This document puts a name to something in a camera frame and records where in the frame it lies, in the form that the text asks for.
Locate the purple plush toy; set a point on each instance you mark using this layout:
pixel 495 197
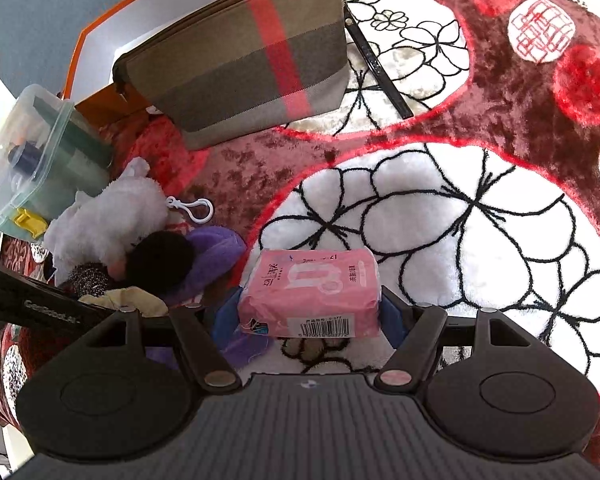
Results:
pixel 210 250

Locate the pink tissue packet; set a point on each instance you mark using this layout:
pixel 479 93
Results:
pixel 305 295

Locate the white plush toy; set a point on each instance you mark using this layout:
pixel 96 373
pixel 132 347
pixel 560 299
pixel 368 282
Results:
pixel 110 220

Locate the brown plaid zipper pouch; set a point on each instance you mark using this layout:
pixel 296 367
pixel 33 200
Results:
pixel 230 70

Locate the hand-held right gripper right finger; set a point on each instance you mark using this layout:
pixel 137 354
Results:
pixel 393 311

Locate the white plastic clip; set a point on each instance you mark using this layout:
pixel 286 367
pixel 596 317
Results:
pixel 171 203

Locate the pale yellow cloth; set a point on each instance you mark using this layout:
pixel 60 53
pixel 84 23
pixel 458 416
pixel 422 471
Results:
pixel 130 300

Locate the clear plastic container yellow latches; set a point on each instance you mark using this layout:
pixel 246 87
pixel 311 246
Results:
pixel 55 160

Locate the orange edged book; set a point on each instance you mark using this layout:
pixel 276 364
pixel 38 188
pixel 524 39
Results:
pixel 145 20

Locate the metal scouring ball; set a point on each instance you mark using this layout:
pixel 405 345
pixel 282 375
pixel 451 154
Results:
pixel 90 280

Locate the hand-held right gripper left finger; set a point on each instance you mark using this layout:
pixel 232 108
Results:
pixel 226 311

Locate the red brown patterned plush blanket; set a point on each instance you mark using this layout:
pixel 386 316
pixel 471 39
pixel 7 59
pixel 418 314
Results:
pixel 480 125

